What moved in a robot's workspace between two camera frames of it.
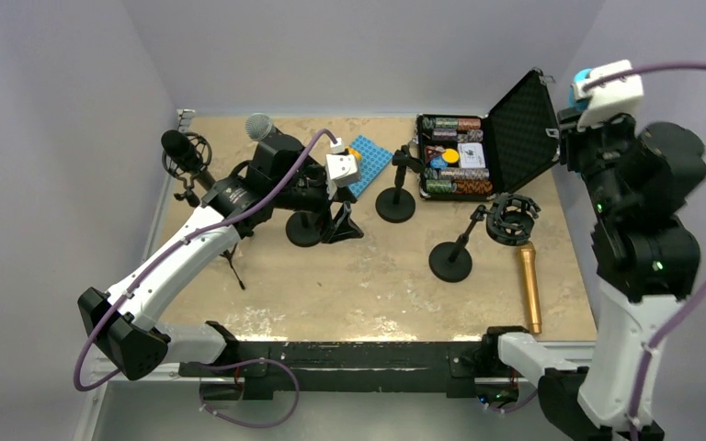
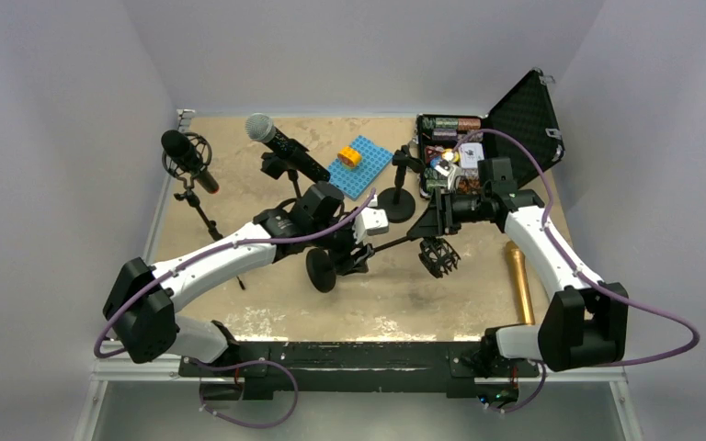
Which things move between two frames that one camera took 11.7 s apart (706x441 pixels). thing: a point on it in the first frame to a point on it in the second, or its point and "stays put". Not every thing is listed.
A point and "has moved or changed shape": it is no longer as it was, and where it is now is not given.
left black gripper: (342, 226) to (346, 263)
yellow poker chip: (449, 155) stays put
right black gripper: (571, 136) to (438, 220)
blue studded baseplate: (374, 159) stays put
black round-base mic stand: (396, 204) stays put
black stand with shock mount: (509, 223) has moved or changed shape
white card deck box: (471, 155) stays put
